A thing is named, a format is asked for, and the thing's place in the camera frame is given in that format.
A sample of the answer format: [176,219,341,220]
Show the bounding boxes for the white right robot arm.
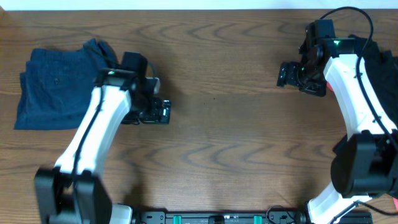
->
[277,35,397,223]

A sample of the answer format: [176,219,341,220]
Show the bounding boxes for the black printed shirt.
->
[332,34,398,200]

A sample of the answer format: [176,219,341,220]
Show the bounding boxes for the folded navy blue shorts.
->
[14,89,88,130]

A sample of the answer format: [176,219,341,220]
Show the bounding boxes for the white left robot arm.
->
[34,68,171,223]

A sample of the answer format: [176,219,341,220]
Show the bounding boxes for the red cloth garment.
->
[326,83,398,211]

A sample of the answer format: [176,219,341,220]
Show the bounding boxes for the navy blue denim shorts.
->
[20,39,118,115]

